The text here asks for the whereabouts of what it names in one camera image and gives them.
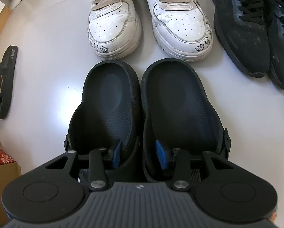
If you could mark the white sneaker patterned laces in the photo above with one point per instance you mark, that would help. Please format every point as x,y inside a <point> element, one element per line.
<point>181,29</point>

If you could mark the black mesh sneaker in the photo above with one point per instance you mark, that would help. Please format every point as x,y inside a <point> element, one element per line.
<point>241,30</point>
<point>274,18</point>

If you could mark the white sneaker beige laces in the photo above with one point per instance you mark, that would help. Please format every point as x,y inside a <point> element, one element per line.
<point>114,28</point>

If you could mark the black Bear slide sandal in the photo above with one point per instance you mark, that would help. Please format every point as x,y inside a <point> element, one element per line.
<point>7,68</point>

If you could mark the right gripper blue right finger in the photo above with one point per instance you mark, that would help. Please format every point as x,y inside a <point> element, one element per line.
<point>163,154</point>

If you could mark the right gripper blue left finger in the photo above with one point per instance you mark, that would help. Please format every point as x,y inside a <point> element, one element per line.
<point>116,148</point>

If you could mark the black clog with strap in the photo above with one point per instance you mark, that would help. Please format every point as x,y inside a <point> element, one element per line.
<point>109,110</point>

